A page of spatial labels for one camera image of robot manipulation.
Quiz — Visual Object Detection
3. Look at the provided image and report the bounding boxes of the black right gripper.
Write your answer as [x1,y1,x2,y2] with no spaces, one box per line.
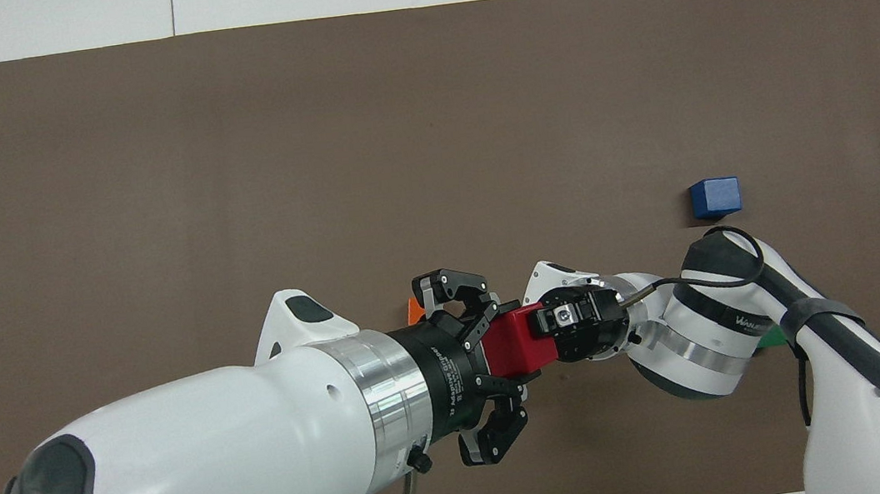
[527,279,642,367]

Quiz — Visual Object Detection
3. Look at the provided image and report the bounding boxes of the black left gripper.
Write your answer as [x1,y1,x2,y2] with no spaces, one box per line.
[378,258,541,477]

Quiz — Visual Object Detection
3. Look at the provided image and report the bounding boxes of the green wooden block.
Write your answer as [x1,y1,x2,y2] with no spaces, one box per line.
[754,325,790,351]

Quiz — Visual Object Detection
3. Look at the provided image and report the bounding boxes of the red wooden block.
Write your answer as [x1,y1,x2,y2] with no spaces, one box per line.
[477,302,567,384]

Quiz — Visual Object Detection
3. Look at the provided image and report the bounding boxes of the brown table mat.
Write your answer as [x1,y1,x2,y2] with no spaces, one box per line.
[0,0,880,494]

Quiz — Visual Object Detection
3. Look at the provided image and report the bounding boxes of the blue wooden block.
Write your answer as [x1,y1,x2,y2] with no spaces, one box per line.
[687,174,744,222]

